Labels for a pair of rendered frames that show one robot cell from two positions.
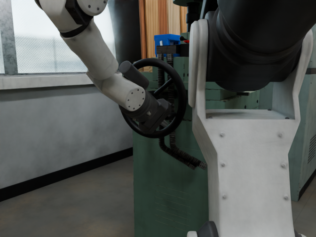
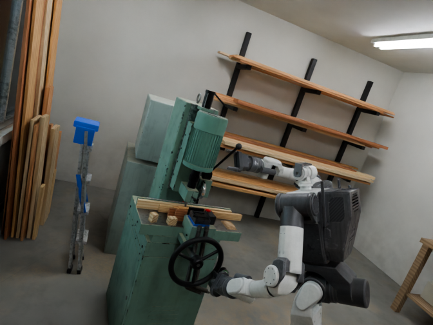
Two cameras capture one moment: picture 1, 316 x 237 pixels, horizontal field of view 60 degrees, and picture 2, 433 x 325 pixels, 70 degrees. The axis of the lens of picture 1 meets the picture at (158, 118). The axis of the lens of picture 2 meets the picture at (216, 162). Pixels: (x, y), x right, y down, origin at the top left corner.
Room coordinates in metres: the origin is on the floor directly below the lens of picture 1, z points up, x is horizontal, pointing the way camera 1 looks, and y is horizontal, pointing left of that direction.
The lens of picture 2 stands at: (0.32, 1.26, 1.65)
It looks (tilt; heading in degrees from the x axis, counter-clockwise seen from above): 13 degrees down; 301
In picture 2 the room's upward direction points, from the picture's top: 18 degrees clockwise
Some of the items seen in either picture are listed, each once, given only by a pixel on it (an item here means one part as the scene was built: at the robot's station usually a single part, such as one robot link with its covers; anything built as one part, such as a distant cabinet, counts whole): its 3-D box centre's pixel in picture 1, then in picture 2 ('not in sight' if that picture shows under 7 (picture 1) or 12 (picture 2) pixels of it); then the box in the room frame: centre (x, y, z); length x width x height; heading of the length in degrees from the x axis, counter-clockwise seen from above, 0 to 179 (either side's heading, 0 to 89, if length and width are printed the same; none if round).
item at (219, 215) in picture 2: not in sight; (202, 213); (1.21, -0.26, 0.92); 0.55 x 0.02 x 0.04; 58
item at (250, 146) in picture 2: not in sight; (293, 147); (1.68, -2.87, 1.20); 2.71 x 0.56 x 2.40; 50
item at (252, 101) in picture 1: (201, 100); (171, 225); (1.37, -0.22, 0.76); 0.57 x 0.45 x 0.09; 148
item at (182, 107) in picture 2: not in sight; (181, 157); (1.52, -0.31, 1.16); 0.22 x 0.22 x 0.72; 58
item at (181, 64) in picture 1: (176, 69); (198, 229); (1.09, -0.07, 0.91); 0.15 x 0.14 x 0.09; 58
